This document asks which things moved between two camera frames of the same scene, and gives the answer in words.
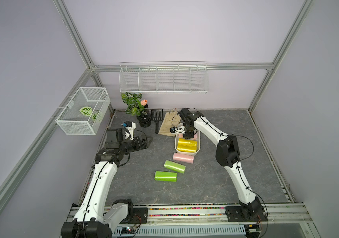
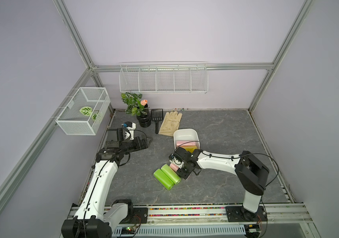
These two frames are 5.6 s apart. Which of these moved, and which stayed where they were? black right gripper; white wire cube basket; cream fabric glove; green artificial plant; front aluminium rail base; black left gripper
Moved: black right gripper
Stayed: white wire cube basket; cream fabric glove; green artificial plant; front aluminium rail base; black left gripper
